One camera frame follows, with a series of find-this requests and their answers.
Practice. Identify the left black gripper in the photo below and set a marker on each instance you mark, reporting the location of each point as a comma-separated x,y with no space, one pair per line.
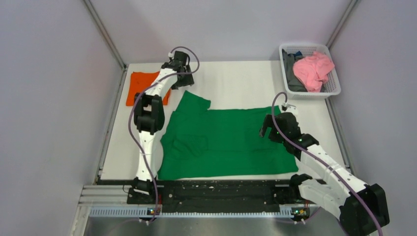
188,81

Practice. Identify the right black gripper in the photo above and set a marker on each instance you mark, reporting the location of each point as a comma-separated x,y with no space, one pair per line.
268,122

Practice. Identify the green t shirt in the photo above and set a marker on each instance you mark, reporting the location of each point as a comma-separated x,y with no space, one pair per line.
202,142

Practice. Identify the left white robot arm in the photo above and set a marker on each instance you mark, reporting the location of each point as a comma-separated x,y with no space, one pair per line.
147,118

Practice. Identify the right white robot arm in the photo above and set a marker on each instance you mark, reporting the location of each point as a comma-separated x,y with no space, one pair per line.
360,208

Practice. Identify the grey t shirt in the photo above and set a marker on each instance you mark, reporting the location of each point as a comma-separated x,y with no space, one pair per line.
293,82

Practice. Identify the folded orange t shirt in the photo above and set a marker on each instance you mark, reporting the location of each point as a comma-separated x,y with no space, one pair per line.
139,81

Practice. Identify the pink t shirt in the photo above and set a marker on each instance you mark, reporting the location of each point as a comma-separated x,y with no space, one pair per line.
313,71

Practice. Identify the white plastic basket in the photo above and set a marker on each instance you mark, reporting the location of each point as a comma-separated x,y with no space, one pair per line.
331,88

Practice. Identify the blue t shirt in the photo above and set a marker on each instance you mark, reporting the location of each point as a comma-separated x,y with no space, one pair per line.
298,55

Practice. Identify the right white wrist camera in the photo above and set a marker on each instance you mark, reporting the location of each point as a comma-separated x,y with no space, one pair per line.
289,108

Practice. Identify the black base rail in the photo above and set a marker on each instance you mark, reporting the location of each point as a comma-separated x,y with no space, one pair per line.
221,197

